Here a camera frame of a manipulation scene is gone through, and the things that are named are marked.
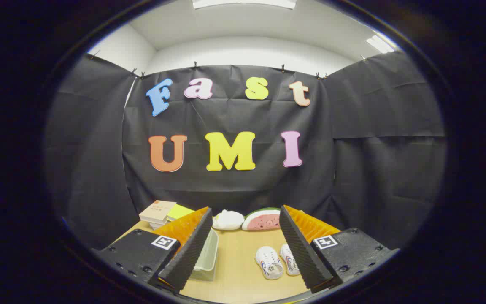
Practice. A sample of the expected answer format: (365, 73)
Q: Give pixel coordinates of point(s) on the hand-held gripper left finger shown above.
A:
(192, 253)

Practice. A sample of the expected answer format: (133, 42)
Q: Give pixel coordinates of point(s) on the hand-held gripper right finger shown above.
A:
(302, 253)

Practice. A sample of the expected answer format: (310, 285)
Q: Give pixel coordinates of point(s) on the white canvas shoe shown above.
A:
(268, 261)
(289, 259)

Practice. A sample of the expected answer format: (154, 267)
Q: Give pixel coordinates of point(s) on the pale fabric storage box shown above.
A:
(208, 257)

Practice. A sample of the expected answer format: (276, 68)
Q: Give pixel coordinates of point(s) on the yellow book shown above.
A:
(179, 211)

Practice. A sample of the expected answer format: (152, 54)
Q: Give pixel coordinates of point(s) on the white plush toy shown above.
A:
(228, 220)

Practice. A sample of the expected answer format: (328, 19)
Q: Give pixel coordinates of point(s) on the watermelon slice plush toy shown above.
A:
(264, 220)

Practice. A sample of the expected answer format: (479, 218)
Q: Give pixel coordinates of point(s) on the beige book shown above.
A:
(156, 210)

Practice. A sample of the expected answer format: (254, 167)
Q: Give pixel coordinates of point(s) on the ceiling light panel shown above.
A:
(243, 3)
(379, 44)

